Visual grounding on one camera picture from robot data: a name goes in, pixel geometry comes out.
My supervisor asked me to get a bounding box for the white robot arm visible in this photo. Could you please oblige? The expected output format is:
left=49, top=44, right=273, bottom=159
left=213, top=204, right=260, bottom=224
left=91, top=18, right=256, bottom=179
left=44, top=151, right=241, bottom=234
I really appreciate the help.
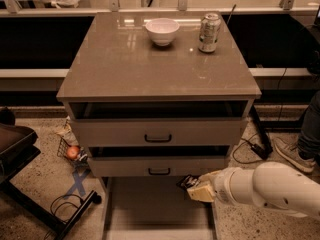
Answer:
left=187, top=162, right=320, bottom=220

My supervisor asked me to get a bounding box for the black power adapter cable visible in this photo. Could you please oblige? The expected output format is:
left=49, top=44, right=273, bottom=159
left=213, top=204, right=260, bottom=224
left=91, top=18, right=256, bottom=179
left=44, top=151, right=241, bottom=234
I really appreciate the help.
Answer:
left=231, top=132, right=272, bottom=165

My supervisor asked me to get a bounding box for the grey sneaker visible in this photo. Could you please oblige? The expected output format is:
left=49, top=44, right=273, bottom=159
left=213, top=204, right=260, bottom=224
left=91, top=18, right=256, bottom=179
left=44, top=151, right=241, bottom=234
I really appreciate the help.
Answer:
left=273, top=138, right=316, bottom=174

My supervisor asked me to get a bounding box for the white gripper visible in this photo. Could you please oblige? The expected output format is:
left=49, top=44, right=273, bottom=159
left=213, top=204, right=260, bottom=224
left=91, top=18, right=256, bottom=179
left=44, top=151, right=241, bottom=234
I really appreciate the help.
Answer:
left=187, top=167, right=241, bottom=205

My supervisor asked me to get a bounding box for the top grey drawer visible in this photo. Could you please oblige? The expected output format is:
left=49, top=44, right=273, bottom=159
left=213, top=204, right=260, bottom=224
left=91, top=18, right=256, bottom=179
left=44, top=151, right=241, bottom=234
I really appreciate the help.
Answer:
left=67, top=100, right=250, bottom=147

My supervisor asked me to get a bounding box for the white ceramic bowl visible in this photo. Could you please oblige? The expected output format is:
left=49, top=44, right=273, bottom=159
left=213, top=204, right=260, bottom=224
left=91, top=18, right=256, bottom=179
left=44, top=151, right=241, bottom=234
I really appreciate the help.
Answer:
left=145, top=18, right=180, bottom=46

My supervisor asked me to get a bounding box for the red apple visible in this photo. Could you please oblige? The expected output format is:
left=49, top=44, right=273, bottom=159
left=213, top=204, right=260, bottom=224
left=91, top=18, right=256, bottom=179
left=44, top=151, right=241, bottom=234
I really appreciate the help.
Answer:
left=66, top=146, right=80, bottom=160

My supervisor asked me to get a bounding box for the black office chair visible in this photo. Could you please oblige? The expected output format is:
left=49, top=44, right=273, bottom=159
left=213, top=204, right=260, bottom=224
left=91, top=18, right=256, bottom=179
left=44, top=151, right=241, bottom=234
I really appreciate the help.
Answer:
left=0, top=106, right=104, bottom=240

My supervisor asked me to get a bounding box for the black wire basket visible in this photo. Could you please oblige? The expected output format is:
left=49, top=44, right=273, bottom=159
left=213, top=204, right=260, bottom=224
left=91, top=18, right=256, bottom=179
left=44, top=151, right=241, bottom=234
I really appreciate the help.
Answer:
left=57, top=138, right=88, bottom=168

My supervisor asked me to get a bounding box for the grey drawer cabinet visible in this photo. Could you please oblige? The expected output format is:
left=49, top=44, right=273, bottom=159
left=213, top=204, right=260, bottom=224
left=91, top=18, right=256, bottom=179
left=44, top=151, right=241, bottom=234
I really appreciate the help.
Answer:
left=58, top=12, right=260, bottom=239

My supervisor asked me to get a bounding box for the middle grey drawer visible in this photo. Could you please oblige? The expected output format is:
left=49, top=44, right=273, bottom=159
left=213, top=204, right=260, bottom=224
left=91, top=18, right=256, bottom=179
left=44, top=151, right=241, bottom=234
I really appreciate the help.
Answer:
left=88, top=146, right=229, bottom=177

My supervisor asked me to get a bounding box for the dark jeans leg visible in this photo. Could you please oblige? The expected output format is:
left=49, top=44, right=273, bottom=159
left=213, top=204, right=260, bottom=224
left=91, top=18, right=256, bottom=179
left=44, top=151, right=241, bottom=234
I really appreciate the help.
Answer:
left=297, top=91, right=320, bottom=162

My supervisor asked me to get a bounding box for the black floor cable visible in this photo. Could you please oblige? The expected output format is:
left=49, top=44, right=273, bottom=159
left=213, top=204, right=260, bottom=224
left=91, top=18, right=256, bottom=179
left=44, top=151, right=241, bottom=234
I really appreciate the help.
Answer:
left=43, top=193, right=86, bottom=240

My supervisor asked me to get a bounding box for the silver soda can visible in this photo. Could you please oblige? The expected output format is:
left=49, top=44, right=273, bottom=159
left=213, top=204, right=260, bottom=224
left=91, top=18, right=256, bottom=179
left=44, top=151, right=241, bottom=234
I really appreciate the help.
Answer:
left=198, top=13, right=221, bottom=53

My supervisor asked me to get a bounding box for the open bottom grey drawer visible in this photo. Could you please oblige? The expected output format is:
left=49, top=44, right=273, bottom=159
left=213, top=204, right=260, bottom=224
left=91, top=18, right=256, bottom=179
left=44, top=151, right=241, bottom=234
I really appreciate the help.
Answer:
left=103, top=176, right=217, bottom=240

